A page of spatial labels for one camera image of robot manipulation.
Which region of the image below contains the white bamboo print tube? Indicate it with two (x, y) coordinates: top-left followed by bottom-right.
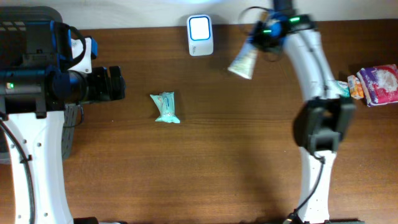
(228, 42), (258, 80)

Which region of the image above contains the grey plastic mesh basket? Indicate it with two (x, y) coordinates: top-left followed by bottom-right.
(1, 6), (78, 160)

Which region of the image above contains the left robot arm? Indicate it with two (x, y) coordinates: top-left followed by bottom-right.
(1, 7), (126, 223)

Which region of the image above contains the green tissue pack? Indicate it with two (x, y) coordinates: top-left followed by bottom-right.
(335, 80), (350, 98)

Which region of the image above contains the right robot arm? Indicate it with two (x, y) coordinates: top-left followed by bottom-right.
(249, 1), (356, 223)

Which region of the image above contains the orange tissue pack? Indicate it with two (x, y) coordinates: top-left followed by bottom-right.
(348, 75), (364, 100)

